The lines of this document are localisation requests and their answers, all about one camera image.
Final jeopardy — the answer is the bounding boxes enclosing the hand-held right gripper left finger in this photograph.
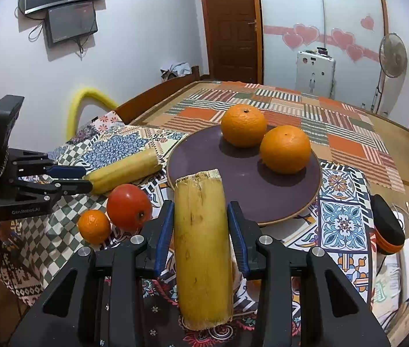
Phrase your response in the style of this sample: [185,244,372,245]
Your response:
[10,200,175,347]

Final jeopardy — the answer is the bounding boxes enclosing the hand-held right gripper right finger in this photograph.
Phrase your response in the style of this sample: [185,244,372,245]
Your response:
[226,200,391,347]

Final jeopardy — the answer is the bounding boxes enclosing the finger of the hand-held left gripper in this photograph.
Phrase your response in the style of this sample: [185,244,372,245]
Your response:
[16,178,93,206]
[11,148,87,180]

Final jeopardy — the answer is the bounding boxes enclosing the yellow banana with cut ends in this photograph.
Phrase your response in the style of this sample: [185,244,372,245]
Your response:
[174,169,235,331]
[83,148,163,195]

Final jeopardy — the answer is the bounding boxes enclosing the purple round plate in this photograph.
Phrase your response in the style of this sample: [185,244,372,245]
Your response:
[166,126,323,226]

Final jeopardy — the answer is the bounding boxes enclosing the small tangerine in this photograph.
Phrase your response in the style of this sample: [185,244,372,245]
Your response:
[78,210,111,245]

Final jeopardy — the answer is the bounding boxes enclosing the red tomato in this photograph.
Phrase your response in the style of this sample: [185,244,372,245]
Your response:
[106,184,153,231]

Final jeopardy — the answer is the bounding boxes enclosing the yellow foam tube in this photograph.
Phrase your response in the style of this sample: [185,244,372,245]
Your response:
[66,86,119,141]

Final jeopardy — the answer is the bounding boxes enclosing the large orange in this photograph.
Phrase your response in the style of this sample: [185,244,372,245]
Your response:
[260,125,312,175]
[221,104,267,148]

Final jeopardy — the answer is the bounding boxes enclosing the colourful tile-pattern blanket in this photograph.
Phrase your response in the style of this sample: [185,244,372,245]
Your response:
[0,110,378,347]

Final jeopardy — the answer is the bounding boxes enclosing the wooden bed headboard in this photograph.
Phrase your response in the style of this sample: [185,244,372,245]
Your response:
[114,66,201,125]

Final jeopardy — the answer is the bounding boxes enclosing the striped patchwork cloth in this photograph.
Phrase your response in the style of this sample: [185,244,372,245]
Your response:
[132,81,405,193]

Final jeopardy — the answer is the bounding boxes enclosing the pile of clothes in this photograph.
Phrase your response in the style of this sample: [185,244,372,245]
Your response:
[160,61,192,81]

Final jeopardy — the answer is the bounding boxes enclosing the black and orange case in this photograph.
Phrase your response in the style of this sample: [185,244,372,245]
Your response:
[371,194,406,255]

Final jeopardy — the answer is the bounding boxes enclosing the white standing appliance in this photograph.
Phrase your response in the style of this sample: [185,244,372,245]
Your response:
[296,48,336,98]

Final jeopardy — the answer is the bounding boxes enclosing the brown wooden door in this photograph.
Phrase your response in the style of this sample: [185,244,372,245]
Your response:
[199,0,263,84]

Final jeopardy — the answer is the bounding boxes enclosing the pink heart stickers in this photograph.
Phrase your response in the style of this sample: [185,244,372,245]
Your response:
[264,14,380,64]

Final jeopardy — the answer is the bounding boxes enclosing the small black wall monitor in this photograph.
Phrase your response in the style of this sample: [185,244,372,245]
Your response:
[44,1,99,48]

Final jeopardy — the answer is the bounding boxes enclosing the white pedestal fan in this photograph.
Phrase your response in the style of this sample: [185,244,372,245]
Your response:
[371,33,408,114]

